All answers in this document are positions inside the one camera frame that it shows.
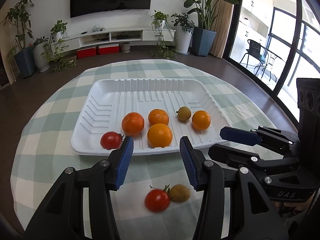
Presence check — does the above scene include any smooth orange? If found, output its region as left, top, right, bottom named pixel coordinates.
left=192, top=110, right=211, bottom=131
left=147, top=124, right=172, bottom=148

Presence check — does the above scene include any red tomato with stem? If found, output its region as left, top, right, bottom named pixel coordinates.
left=144, top=185, right=171, bottom=213

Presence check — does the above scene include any small round grey pot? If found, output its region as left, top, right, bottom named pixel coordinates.
left=120, top=42, right=131, bottom=53

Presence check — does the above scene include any trailing plant on cabinet right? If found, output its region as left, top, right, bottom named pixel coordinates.
left=150, top=10, right=177, bottom=60

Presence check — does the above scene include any large leaf plant blue pot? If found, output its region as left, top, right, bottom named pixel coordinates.
left=183, top=0, right=239, bottom=57

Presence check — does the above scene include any plant in white ribbed pot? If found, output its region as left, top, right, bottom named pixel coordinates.
left=32, top=36, right=49, bottom=73

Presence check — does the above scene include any white tv cabinet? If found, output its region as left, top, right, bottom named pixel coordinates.
left=62, top=26, right=175, bottom=53

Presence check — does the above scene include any trailing plant on cabinet left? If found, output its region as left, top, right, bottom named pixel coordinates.
left=44, top=20, right=76, bottom=73

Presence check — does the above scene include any bushy plant white pot right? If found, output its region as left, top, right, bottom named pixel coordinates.
left=171, top=12, right=195, bottom=55

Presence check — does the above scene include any red storage box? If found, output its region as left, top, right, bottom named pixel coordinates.
left=76, top=46, right=97, bottom=59
left=98, top=43, right=120, bottom=55

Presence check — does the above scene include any black balcony chair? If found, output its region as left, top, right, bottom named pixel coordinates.
left=239, top=39, right=281, bottom=81

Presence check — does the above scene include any tall plant blue pot left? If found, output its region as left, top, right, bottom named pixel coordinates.
left=1, top=0, right=36, bottom=82

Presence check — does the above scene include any beige curtain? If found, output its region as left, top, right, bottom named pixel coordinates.
left=210, top=0, right=234, bottom=58

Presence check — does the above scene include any trailing plant on cabinet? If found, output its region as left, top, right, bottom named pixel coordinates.
left=44, top=20, right=76, bottom=73
left=150, top=10, right=177, bottom=60

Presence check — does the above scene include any brown-green longan fruit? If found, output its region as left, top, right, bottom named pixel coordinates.
left=169, top=184, right=191, bottom=203

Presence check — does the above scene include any right red storage box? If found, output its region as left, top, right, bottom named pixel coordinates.
left=98, top=43, right=120, bottom=55

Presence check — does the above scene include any left red storage box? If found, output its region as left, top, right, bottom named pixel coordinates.
left=76, top=46, right=97, bottom=59

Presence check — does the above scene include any large textured orange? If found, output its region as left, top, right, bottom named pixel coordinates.
left=121, top=112, right=145, bottom=137

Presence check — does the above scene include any white plastic tray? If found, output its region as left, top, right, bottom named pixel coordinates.
left=71, top=79, right=231, bottom=156

